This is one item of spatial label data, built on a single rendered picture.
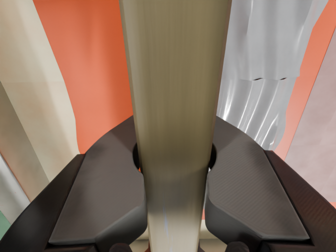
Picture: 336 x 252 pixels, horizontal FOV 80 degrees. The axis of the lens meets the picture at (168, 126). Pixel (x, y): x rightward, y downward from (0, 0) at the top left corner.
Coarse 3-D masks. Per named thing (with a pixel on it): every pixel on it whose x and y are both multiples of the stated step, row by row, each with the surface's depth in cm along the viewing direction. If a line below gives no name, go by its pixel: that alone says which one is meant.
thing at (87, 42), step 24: (48, 0) 14; (72, 0) 14; (96, 0) 14; (48, 24) 15; (72, 24) 15; (96, 24) 15; (120, 24) 15; (72, 48) 16; (96, 48) 16; (120, 48) 16; (312, 48) 16; (72, 72) 17; (96, 72) 17; (120, 72) 17; (312, 72) 17
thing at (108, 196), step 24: (96, 144) 9; (120, 144) 9; (96, 168) 8; (120, 168) 8; (72, 192) 7; (96, 192) 7; (120, 192) 7; (144, 192) 7; (72, 216) 6; (96, 216) 6; (120, 216) 6; (144, 216) 7; (48, 240) 6; (72, 240) 6; (96, 240) 6; (120, 240) 7
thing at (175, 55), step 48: (144, 0) 5; (192, 0) 5; (144, 48) 5; (192, 48) 5; (144, 96) 6; (192, 96) 6; (144, 144) 7; (192, 144) 7; (192, 192) 9; (192, 240) 11
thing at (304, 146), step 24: (72, 96) 18; (96, 96) 18; (120, 96) 18; (312, 96) 18; (96, 120) 20; (120, 120) 20; (288, 120) 20; (312, 120) 20; (288, 144) 21; (312, 144) 21; (312, 168) 23
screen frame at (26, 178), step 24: (0, 96) 17; (0, 120) 17; (0, 144) 17; (24, 144) 20; (0, 168) 18; (24, 168) 20; (0, 192) 20; (24, 192) 20; (144, 240) 31; (216, 240) 31
